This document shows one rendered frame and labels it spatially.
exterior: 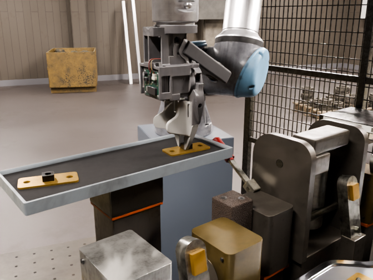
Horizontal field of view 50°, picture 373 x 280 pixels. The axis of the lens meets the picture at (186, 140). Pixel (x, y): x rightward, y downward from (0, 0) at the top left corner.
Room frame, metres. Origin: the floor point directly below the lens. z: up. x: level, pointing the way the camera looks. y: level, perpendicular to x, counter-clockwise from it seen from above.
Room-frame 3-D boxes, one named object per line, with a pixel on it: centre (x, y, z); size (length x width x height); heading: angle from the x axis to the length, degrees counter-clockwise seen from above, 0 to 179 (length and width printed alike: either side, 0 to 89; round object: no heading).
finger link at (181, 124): (0.66, 0.01, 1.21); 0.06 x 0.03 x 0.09; 122
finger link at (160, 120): (0.70, 0.03, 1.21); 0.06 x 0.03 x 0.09; 122
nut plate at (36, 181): (0.55, 0.20, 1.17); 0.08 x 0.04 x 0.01; 110
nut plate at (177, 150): (0.70, 0.00, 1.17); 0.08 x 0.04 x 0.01; 122
